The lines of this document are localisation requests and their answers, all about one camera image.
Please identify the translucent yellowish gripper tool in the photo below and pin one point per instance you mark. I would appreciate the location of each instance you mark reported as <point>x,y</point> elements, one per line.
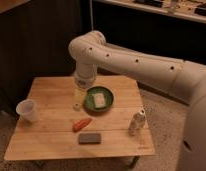
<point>79,96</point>

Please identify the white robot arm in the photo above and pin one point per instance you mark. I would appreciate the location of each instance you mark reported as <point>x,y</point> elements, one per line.
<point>181,79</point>

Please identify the green round plate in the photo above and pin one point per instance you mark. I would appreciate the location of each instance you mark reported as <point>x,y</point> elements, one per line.
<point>89,102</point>

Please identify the white block on plate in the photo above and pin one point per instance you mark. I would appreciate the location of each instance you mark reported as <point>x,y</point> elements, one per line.
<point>99,100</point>

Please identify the orange carrot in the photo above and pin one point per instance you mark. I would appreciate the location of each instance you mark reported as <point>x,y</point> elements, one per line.
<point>81,124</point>

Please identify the wooden low table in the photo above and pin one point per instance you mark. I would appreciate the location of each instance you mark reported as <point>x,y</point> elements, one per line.
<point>51,137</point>

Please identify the white plastic cup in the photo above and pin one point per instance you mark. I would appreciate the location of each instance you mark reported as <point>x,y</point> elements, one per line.
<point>27,109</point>

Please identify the white plastic bottle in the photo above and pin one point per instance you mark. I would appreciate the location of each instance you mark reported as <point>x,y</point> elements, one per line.
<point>137,122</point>

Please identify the vertical metal pole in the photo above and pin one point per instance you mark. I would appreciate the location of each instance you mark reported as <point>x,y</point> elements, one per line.
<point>91,14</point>

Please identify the background shelf countertop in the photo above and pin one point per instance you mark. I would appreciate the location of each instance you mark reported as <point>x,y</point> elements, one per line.
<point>192,10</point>

